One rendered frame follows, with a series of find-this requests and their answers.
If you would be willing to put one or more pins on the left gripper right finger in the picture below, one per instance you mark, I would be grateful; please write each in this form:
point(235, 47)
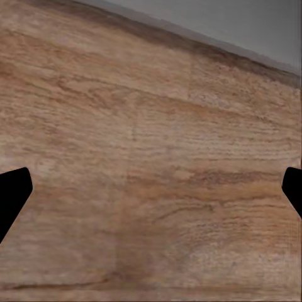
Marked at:
point(292, 187)

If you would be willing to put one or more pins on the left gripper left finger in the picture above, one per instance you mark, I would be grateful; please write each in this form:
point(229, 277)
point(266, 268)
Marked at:
point(15, 188)

